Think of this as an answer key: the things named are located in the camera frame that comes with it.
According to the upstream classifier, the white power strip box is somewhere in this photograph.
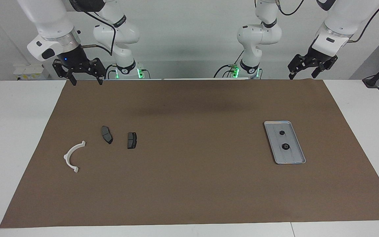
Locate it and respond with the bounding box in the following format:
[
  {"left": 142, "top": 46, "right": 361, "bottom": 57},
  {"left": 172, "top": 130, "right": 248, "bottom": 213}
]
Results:
[{"left": 13, "top": 64, "right": 49, "bottom": 80}]

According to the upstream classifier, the black base cable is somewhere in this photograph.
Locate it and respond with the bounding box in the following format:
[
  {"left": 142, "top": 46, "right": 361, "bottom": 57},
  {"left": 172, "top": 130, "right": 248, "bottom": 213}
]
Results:
[
  {"left": 104, "top": 64, "right": 150, "bottom": 79},
  {"left": 214, "top": 49, "right": 244, "bottom": 78}
]

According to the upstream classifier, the dark rectangular brake pad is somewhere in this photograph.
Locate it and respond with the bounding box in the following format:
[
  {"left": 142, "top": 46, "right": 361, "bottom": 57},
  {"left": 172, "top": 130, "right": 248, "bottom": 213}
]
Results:
[{"left": 127, "top": 132, "right": 138, "bottom": 149}]

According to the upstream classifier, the brown paper table mat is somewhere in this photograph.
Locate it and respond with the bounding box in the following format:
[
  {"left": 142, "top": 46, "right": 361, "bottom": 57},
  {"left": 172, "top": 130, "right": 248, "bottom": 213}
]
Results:
[{"left": 0, "top": 79, "right": 379, "bottom": 228}]

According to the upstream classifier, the black left base cable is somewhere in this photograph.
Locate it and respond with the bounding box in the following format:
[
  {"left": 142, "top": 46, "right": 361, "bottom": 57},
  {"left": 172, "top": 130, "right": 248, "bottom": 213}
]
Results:
[{"left": 214, "top": 49, "right": 244, "bottom": 78}]

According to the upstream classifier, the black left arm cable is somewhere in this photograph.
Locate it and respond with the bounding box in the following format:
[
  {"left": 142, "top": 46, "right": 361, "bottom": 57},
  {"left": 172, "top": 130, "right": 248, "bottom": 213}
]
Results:
[{"left": 277, "top": 0, "right": 379, "bottom": 43}]

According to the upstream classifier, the black right base cable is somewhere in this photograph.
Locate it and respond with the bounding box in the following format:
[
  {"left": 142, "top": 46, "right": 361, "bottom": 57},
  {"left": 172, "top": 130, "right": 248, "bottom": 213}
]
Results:
[{"left": 104, "top": 64, "right": 150, "bottom": 79}]

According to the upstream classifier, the white curved plastic bracket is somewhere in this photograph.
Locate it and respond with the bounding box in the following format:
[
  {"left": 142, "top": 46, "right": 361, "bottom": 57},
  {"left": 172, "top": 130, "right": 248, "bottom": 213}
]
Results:
[{"left": 63, "top": 141, "right": 86, "bottom": 173}]

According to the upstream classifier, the dark curved brake pad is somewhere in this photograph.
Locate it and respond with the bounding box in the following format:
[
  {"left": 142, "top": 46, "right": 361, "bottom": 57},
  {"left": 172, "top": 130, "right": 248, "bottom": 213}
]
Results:
[{"left": 101, "top": 126, "right": 113, "bottom": 145}]

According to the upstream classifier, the silver metal tray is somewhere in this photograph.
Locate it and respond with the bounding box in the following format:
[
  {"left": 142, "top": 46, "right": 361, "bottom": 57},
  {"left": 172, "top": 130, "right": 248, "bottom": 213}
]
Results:
[{"left": 264, "top": 121, "right": 306, "bottom": 165}]

